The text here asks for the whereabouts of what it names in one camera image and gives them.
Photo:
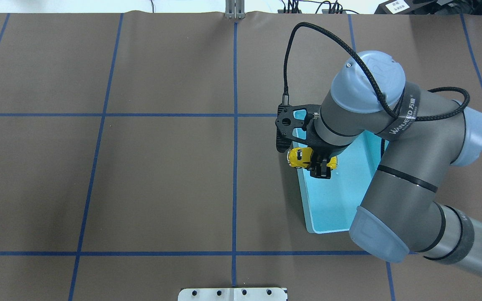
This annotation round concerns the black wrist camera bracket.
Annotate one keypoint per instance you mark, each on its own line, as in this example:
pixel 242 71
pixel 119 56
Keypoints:
pixel 296 123

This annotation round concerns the light blue plastic bin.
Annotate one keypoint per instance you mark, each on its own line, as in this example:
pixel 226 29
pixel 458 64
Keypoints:
pixel 329 205

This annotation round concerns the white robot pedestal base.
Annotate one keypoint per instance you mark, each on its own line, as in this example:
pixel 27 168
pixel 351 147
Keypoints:
pixel 234 294

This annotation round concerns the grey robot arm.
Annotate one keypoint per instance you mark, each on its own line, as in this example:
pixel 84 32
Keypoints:
pixel 426 134

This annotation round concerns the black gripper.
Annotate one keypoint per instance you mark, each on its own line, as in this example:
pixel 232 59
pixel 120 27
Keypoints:
pixel 320 154

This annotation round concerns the yellow beetle toy car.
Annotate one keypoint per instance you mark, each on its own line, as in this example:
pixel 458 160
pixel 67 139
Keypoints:
pixel 307 158

